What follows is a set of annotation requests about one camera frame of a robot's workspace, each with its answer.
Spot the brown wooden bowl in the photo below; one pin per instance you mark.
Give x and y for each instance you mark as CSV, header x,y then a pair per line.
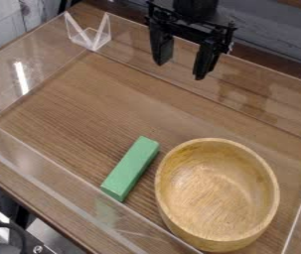
x,y
217,194

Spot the grey metal device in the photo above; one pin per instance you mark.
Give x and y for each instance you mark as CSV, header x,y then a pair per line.
x,y
31,236

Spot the clear acrylic tray wall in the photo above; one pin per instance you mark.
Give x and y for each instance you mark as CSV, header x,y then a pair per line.
x,y
74,108

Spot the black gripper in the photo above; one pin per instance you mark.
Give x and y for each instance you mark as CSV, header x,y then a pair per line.
x,y
196,21

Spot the green rectangular block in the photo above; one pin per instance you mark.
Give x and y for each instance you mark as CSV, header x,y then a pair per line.
x,y
126,173

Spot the clear acrylic corner bracket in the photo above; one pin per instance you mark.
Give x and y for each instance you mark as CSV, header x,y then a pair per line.
x,y
90,38

